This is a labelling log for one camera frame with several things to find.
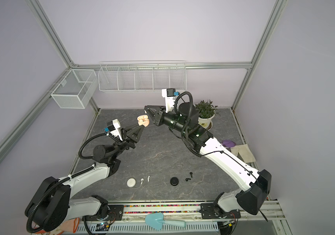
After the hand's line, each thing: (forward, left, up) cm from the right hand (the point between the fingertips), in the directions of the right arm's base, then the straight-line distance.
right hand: (144, 107), depth 58 cm
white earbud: (-14, +7, -45) cm, 48 cm away
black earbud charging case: (-16, -12, -44) cm, 48 cm away
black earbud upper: (-11, -22, -45) cm, 51 cm away
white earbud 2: (-13, +3, -44) cm, 46 cm away
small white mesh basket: (+37, +53, -20) cm, 68 cm away
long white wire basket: (+45, +9, -15) cm, 49 cm away
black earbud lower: (-14, -19, -45) cm, 51 cm away
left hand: (-3, +1, -9) cm, 9 cm away
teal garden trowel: (-34, -3, -44) cm, 56 cm away
